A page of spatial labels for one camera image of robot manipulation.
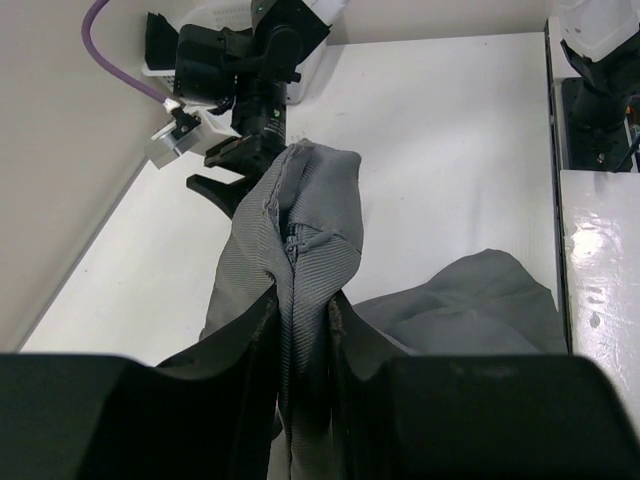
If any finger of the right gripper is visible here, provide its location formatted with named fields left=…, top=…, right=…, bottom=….
left=186, top=174, right=259, bottom=220

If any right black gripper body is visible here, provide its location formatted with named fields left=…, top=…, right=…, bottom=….
left=204, top=82, right=288, bottom=175

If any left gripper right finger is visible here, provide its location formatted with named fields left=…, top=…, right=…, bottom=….
left=327, top=294, right=639, bottom=479

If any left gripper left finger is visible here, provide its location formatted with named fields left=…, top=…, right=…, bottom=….
left=1, top=292, right=279, bottom=479

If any grey pleated skirt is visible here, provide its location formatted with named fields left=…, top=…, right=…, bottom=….
left=203, top=140, right=568, bottom=479

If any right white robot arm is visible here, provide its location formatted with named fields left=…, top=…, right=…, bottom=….
left=173, top=0, right=346, bottom=217

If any white plastic basket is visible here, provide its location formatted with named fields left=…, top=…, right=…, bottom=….
left=142, top=1, right=349, bottom=105

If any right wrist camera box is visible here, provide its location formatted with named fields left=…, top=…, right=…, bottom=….
left=144, top=105, right=238, bottom=169

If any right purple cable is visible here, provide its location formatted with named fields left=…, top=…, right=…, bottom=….
left=81, top=0, right=179, bottom=112

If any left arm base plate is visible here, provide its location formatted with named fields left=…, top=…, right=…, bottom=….
left=545, top=17, right=639, bottom=173

